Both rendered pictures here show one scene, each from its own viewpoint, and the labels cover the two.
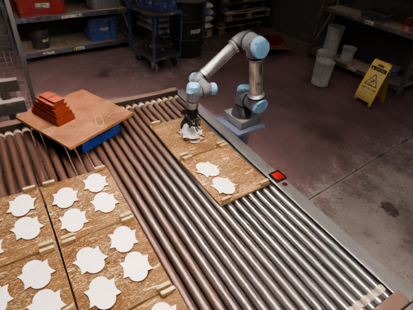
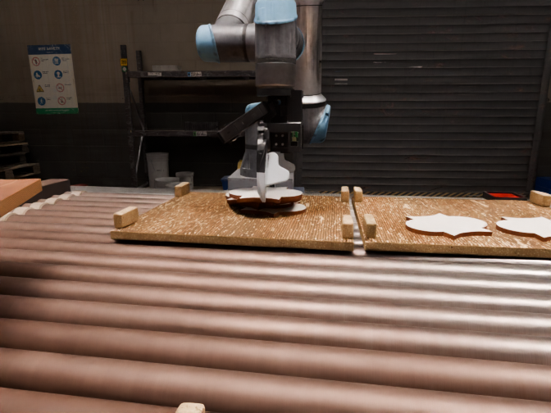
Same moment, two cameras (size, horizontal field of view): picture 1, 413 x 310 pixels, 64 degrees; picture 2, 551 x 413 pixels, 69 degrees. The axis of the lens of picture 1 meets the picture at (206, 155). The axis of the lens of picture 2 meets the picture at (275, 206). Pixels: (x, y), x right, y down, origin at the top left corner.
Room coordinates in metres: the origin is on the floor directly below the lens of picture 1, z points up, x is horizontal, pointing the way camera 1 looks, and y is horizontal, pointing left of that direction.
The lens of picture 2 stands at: (1.21, 0.68, 1.13)
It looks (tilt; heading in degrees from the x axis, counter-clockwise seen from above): 13 degrees down; 314
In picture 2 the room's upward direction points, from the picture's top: straight up
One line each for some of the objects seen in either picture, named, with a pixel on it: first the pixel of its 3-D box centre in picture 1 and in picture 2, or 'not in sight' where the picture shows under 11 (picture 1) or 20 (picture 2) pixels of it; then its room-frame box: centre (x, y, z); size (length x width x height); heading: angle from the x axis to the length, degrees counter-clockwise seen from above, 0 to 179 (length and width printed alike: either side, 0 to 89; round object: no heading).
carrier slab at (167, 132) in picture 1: (187, 135); (249, 214); (1.80, 0.14, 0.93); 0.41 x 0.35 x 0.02; 35
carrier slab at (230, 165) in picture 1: (224, 172); (465, 221); (1.46, -0.11, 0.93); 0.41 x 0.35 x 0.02; 37
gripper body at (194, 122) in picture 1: (192, 116); (280, 121); (1.75, 0.11, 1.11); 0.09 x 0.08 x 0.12; 35
